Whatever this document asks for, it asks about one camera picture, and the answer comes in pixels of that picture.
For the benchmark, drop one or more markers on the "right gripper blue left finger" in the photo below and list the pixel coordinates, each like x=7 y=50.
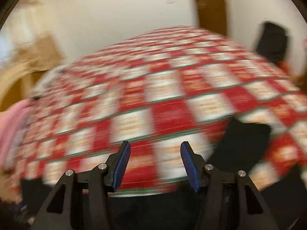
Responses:
x=117 y=164

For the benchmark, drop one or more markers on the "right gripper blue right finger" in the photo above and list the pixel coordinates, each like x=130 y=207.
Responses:
x=194 y=165

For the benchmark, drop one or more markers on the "black pants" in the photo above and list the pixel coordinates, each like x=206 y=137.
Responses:
x=241 y=146

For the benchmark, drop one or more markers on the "red patchwork bedspread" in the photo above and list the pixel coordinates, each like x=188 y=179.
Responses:
x=157 y=90

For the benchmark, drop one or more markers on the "grey patterned pillow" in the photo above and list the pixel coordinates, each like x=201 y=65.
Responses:
x=41 y=85

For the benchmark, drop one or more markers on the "pink folded quilt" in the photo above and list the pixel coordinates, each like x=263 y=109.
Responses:
x=11 y=120

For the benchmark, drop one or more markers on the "cream wooden headboard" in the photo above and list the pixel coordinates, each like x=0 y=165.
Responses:
x=17 y=82

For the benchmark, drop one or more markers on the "beige patterned curtain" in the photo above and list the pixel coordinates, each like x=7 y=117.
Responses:
x=26 y=36

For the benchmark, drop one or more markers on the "brown wooden door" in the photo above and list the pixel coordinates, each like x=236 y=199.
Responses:
x=212 y=15

